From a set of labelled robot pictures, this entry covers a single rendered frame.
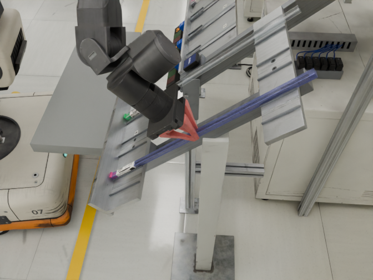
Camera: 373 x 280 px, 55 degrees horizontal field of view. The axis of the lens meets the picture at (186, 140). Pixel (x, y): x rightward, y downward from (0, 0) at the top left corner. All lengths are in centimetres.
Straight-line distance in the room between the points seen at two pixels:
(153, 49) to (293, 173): 101
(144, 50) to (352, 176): 113
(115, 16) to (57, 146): 60
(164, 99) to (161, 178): 111
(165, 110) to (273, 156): 79
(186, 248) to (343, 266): 63
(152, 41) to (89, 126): 62
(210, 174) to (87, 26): 48
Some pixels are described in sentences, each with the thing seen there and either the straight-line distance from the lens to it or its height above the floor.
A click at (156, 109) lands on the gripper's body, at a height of 98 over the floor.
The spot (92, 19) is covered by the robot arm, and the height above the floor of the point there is 112.
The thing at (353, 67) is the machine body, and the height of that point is 62.
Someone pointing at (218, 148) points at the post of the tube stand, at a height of 79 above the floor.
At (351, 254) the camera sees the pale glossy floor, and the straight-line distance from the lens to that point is 168.
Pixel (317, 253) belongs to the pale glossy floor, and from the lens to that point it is 163.
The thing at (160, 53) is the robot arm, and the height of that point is 109.
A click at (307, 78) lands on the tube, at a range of 61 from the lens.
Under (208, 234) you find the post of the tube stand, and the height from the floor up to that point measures 34.
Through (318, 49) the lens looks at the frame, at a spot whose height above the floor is 63.
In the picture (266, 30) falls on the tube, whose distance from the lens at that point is 78.
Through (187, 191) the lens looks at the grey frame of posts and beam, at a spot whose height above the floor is 15.
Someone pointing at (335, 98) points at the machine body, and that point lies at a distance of 127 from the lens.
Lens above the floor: 143
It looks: 50 degrees down
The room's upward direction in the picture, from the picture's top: straight up
